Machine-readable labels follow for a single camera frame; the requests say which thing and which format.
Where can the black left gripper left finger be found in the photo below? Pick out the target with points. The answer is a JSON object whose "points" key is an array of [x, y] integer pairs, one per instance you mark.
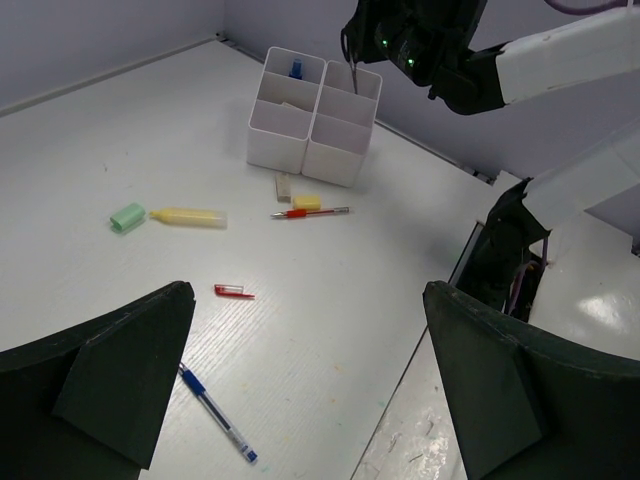
{"points": [[88, 402]]}

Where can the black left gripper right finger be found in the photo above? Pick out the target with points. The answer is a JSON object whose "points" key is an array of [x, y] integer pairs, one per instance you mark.
{"points": [[527, 404]]}

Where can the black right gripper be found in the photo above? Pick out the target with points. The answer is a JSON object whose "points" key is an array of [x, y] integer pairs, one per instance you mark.
{"points": [[418, 37]]}

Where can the black handled scissors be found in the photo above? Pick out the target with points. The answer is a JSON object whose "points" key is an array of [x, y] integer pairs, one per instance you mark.
{"points": [[349, 58]]}

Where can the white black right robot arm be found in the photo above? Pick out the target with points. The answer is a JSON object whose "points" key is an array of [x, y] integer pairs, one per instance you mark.
{"points": [[554, 85]]}

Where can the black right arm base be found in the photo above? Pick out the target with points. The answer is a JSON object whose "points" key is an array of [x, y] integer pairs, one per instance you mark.
{"points": [[496, 262]]}

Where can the blue gel pen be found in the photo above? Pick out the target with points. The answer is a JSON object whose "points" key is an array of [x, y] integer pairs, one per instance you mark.
{"points": [[232, 433]]}

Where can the white divided organizer box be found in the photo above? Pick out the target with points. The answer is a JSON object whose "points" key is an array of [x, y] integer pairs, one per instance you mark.
{"points": [[317, 126]]}

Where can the red pen cap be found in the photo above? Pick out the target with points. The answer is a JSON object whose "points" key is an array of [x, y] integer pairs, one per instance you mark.
{"points": [[232, 291]]}

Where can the green highlighter cap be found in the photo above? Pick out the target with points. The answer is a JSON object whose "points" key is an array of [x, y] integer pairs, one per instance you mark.
{"points": [[127, 218]]}

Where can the yellow highlighter cap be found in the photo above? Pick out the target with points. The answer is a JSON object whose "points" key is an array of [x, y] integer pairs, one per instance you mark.
{"points": [[307, 202]]}

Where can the beige eraser stick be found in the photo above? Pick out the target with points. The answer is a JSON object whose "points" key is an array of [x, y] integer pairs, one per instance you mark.
{"points": [[283, 187]]}

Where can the yellow highlighter pen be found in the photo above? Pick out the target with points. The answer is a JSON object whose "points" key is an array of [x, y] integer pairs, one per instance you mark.
{"points": [[190, 217]]}

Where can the red gel pen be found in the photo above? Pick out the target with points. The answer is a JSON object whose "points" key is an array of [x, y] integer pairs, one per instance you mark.
{"points": [[303, 213]]}

